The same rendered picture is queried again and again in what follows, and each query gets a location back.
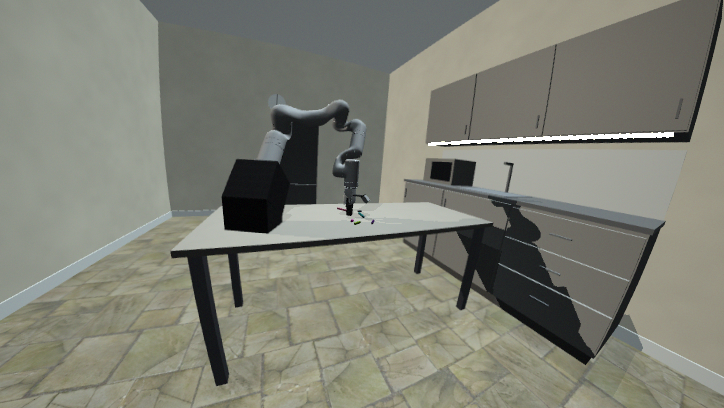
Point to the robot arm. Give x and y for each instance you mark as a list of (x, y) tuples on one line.
[(282, 117)]

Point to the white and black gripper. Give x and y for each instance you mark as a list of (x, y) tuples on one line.
[(349, 199)]

